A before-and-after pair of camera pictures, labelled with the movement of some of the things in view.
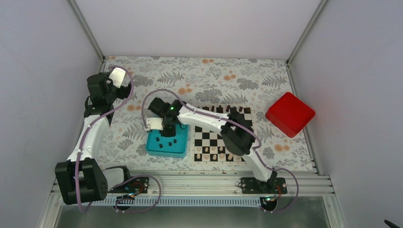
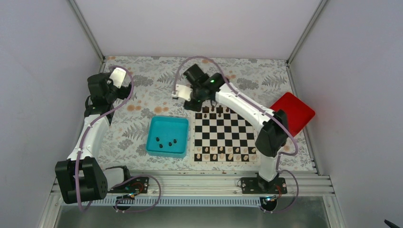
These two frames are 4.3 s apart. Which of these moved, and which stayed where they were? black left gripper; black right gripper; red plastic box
Moved: black right gripper
Stayed: black left gripper; red plastic box
